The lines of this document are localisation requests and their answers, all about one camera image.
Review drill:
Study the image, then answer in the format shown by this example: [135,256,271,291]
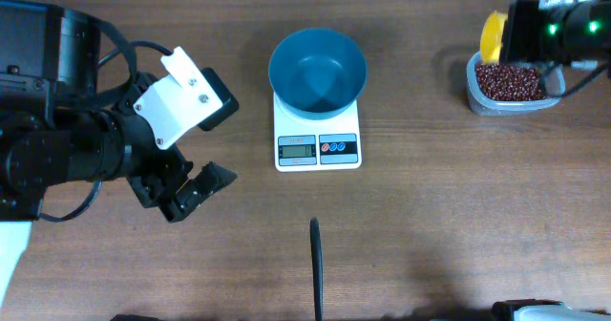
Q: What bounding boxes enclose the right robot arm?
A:
[497,0,610,66]

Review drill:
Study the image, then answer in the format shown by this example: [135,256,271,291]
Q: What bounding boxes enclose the yellow plastic scoop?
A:
[479,11,508,64]

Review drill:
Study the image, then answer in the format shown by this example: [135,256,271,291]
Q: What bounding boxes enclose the blue-grey plastic bowl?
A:
[267,28,368,120]

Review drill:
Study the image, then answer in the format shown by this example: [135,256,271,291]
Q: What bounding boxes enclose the clear plastic food container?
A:
[466,53,565,116]

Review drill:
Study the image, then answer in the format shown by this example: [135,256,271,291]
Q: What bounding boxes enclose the white digital kitchen scale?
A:
[273,95,363,173]

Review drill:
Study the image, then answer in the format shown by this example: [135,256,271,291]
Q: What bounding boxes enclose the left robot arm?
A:
[1,0,239,288]

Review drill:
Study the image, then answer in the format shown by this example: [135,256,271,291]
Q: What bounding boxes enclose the red adzuki beans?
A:
[475,63,545,102]

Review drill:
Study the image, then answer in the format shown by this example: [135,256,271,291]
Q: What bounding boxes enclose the black overhead stand cable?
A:
[308,217,325,321]

